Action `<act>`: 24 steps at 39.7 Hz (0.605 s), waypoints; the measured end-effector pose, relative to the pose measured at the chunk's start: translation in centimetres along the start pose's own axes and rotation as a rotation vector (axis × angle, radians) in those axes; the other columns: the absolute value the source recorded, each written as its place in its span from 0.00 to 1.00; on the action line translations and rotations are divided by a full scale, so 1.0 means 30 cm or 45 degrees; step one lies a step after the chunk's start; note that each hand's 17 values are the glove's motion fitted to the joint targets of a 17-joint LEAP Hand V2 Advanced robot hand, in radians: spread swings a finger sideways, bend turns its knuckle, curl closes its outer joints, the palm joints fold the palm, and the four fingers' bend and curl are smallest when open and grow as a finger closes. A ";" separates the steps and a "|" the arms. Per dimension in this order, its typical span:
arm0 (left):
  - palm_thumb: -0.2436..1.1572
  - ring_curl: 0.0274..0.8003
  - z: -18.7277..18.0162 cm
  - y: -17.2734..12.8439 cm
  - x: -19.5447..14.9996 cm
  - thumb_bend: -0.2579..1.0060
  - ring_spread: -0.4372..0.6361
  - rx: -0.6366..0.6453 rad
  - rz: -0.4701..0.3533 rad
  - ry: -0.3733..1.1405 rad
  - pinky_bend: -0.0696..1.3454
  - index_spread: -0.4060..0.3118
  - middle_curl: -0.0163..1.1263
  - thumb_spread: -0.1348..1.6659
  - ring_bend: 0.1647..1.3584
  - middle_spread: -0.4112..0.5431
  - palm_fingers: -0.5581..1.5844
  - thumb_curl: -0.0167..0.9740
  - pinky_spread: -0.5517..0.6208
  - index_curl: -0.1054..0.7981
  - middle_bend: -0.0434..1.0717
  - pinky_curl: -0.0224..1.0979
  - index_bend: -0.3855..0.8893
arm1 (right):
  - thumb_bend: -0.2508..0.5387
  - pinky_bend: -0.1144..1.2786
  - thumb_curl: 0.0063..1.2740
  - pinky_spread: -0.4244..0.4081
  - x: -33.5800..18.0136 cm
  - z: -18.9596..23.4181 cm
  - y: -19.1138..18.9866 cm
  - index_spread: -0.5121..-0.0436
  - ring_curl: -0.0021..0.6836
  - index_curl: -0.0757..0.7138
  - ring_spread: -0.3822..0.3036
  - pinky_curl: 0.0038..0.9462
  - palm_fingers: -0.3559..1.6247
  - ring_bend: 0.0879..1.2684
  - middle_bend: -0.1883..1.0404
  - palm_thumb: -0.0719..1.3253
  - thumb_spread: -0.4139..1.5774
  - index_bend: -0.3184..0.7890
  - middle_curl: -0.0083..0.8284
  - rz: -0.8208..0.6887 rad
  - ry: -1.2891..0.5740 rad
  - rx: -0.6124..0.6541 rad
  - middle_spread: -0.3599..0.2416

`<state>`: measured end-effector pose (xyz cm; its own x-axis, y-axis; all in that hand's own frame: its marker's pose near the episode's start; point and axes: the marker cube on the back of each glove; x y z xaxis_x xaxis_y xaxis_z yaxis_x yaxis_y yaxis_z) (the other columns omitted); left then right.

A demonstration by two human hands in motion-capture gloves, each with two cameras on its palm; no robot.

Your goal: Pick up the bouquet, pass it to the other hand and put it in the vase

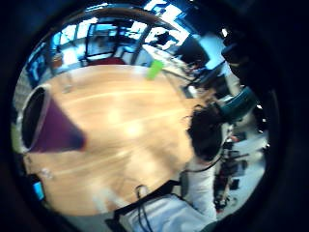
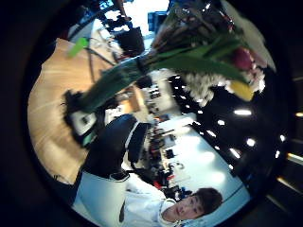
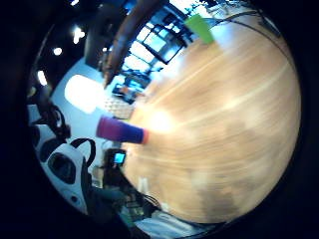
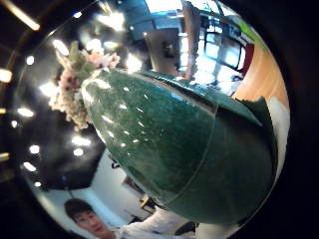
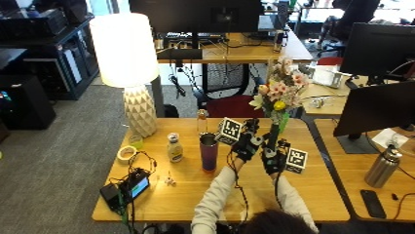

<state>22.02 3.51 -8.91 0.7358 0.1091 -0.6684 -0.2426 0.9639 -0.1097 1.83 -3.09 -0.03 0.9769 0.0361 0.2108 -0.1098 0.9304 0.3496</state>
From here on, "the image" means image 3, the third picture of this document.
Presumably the green cloth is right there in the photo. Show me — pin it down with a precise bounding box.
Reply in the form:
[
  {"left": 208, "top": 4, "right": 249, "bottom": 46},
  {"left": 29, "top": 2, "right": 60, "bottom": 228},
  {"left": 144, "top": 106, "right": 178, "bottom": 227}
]
[{"left": 184, "top": 13, "right": 215, "bottom": 45}]

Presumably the bright white lamp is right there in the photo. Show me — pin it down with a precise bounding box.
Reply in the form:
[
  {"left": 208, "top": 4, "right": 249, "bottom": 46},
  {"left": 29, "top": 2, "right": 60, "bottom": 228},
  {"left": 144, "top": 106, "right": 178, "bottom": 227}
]
[{"left": 64, "top": 74, "right": 107, "bottom": 115}]

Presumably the thin black cable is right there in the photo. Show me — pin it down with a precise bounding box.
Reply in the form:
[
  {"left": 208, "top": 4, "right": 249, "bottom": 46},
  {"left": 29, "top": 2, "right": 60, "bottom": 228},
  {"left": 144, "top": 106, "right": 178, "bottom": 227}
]
[{"left": 203, "top": 10, "right": 297, "bottom": 68}]

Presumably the black framed window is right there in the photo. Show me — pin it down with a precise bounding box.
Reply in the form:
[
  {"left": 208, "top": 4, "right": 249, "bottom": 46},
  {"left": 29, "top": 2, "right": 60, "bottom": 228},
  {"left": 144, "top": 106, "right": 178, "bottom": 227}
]
[{"left": 121, "top": 6, "right": 195, "bottom": 73}]

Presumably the white mesh basket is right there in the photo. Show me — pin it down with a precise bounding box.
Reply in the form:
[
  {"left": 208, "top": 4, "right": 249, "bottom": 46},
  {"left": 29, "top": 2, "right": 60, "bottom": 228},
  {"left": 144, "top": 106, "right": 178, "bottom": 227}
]
[{"left": 105, "top": 98, "right": 137, "bottom": 120}]

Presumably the small device with blue screen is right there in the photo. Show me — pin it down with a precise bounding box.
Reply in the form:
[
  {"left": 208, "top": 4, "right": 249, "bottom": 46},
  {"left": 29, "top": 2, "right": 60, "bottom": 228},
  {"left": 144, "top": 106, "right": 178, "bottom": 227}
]
[{"left": 111, "top": 149, "right": 128, "bottom": 166}]

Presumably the purple blue cup orange base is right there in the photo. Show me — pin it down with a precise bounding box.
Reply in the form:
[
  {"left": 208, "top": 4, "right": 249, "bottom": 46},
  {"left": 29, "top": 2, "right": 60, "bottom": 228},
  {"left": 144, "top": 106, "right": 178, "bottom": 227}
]
[{"left": 95, "top": 115, "right": 150, "bottom": 145}]

